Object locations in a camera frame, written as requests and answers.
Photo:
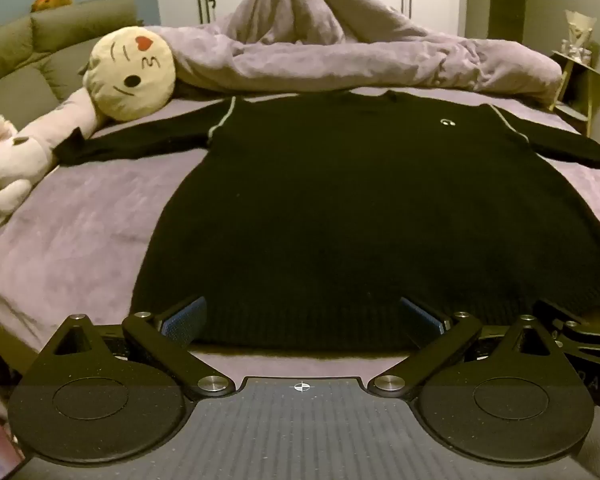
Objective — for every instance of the orange plush toy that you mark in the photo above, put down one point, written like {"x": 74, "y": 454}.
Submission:
{"x": 52, "y": 0}

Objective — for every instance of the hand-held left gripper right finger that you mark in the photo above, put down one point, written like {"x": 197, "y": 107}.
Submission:
{"x": 422, "y": 318}

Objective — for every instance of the black knit sweater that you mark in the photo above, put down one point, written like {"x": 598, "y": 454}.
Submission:
{"x": 360, "y": 210}

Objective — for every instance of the purple duvet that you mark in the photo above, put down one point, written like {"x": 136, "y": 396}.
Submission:
{"x": 330, "y": 35}

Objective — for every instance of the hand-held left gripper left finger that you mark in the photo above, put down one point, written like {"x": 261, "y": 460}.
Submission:
{"x": 186, "y": 318}

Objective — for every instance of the green sofa cushions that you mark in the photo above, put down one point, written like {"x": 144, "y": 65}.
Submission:
{"x": 25, "y": 55}

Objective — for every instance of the bed with purple sheet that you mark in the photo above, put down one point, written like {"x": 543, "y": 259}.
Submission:
{"x": 80, "y": 230}

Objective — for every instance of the yellow side table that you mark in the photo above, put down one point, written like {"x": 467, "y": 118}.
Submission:
{"x": 577, "y": 67}

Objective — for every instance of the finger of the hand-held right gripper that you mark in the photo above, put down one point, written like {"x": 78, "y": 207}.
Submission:
{"x": 575, "y": 324}

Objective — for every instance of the round yellow emoji pillow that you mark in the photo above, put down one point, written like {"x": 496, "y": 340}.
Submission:
{"x": 130, "y": 72}

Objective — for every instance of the white plush toy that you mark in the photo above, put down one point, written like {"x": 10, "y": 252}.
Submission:
{"x": 7, "y": 175}

